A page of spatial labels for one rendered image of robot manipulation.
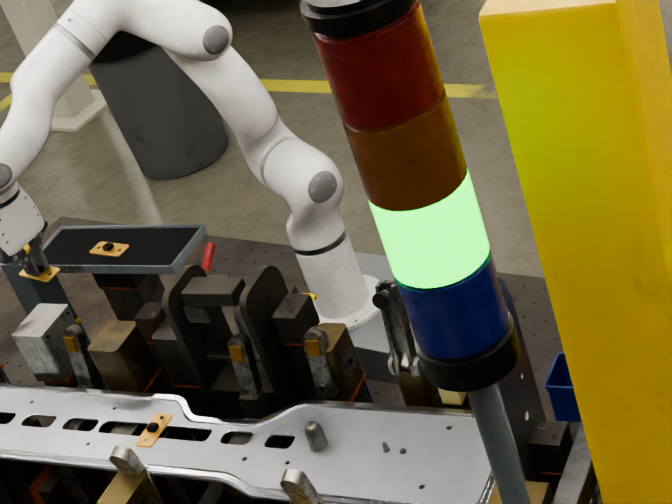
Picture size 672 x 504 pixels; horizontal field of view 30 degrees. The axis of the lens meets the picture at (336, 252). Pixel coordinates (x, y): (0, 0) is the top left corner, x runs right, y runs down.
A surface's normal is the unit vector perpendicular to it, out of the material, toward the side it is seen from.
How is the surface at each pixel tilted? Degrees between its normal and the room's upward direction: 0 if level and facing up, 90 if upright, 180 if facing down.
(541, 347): 0
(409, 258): 90
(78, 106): 90
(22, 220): 95
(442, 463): 0
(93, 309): 0
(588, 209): 90
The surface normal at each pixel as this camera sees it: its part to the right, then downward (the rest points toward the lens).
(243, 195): -0.29, -0.80
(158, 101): 0.20, 0.53
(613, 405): -0.39, 0.60
